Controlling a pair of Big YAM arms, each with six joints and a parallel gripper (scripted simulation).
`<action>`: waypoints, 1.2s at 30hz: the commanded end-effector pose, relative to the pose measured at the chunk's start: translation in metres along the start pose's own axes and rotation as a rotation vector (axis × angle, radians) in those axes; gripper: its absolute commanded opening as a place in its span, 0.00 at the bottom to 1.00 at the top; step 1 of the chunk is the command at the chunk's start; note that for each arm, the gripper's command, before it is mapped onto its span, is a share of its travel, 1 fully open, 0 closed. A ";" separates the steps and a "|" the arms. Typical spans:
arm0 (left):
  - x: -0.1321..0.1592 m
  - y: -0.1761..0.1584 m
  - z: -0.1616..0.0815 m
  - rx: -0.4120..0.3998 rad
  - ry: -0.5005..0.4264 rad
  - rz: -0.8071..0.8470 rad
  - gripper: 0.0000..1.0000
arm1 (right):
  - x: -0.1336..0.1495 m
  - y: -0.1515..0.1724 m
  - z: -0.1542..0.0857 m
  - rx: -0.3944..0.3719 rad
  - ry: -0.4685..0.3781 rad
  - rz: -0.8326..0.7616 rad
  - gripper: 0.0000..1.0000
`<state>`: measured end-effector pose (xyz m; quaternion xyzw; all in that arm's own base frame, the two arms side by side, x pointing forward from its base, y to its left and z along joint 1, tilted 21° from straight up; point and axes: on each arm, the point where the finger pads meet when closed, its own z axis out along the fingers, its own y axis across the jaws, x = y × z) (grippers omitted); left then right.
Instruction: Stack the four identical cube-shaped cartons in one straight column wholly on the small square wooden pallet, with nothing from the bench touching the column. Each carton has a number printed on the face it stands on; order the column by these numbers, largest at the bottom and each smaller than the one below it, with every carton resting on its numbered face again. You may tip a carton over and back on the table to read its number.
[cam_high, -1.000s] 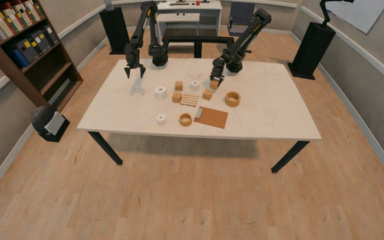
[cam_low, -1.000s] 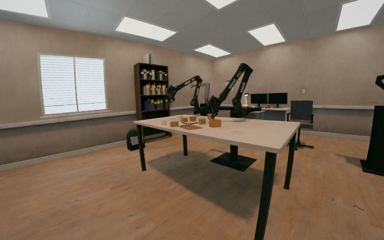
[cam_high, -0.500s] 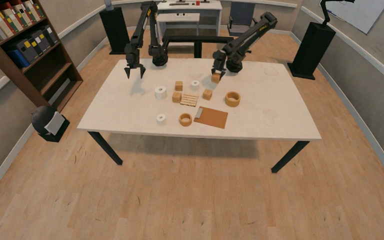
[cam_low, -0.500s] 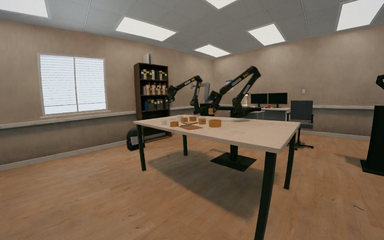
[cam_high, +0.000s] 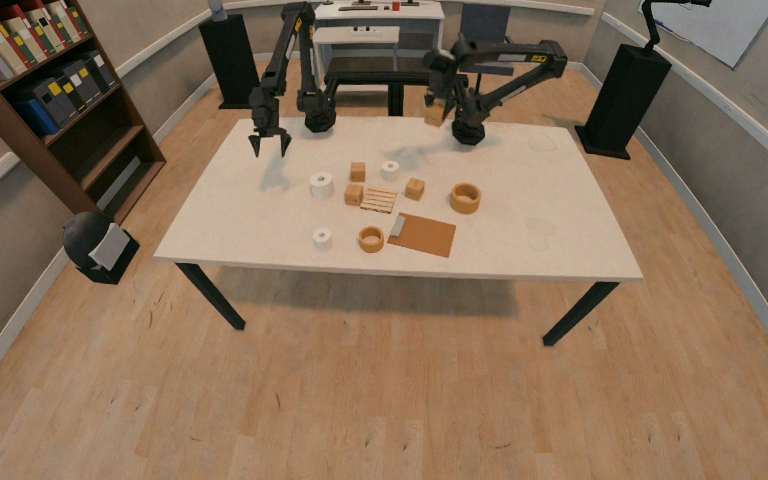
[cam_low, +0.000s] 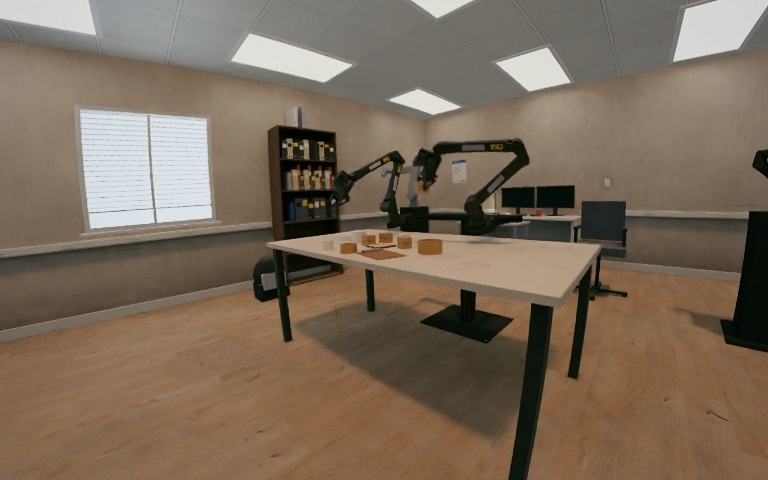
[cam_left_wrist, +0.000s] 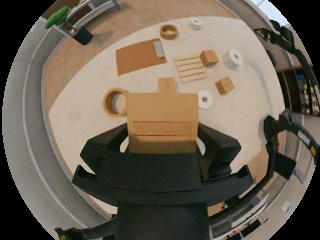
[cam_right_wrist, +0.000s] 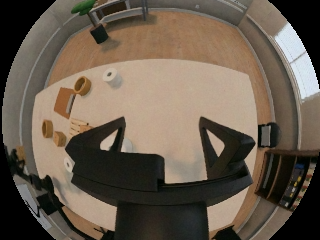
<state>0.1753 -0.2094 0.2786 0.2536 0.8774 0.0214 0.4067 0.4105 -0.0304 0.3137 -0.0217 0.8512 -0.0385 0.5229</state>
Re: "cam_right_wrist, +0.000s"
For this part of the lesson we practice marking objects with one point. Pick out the small wooden pallet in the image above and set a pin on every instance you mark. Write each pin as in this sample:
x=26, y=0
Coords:
x=76, y=128

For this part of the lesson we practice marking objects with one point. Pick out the brown cardboard carton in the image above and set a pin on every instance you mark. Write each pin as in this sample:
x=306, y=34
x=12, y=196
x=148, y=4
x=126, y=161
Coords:
x=59, y=138
x=20, y=153
x=84, y=128

